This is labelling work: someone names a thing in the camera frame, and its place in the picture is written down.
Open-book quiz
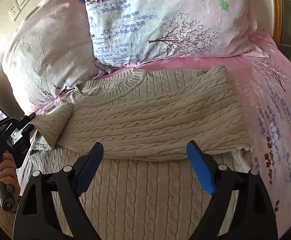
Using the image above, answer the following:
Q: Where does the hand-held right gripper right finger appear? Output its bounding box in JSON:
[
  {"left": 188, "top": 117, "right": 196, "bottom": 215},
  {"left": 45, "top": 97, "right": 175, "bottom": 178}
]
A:
[{"left": 186, "top": 140, "right": 278, "bottom": 240}]

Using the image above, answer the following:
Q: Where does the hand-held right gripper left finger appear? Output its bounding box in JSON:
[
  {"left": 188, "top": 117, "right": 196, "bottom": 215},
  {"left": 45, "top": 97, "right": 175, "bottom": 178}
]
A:
[{"left": 12, "top": 142, "right": 104, "bottom": 240}]

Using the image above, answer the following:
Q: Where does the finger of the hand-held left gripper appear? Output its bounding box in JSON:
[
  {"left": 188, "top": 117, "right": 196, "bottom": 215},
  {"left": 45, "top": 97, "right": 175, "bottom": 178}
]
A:
[
  {"left": 9, "top": 112, "right": 36, "bottom": 128},
  {"left": 14, "top": 124, "right": 35, "bottom": 167}
]

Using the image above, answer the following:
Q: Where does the beige cable knit sweater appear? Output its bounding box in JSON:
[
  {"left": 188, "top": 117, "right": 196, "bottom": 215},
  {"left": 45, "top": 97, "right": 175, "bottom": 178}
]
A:
[{"left": 17, "top": 65, "right": 255, "bottom": 240}]

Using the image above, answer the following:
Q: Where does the person's left hand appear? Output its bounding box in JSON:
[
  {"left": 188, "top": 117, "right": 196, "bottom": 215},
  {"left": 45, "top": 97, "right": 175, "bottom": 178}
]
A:
[{"left": 0, "top": 152, "right": 19, "bottom": 195}]

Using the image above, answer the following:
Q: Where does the pink floral pillow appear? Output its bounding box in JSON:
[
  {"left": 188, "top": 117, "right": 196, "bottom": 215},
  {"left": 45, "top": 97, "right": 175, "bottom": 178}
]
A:
[{"left": 2, "top": 0, "right": 103, "bottom": 115}]

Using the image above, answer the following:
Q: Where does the pink floral bed sheet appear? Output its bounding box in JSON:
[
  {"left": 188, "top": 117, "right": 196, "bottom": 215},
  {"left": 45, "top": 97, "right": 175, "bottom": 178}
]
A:
[{"left": 18, "top": 34, "right": 291, "bottom": 230}]

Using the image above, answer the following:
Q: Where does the floral pillow with tree print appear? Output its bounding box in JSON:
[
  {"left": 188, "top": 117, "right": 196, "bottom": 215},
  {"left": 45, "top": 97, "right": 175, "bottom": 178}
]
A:
[{"left": 80, "top": 0, "right": 270, "bottom": 68}]

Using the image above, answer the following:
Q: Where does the white wall socket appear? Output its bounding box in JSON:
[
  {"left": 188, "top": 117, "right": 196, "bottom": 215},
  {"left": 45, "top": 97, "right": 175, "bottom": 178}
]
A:
[{"left": 8, "top": 1, "right": 21, "bottom": 22}]

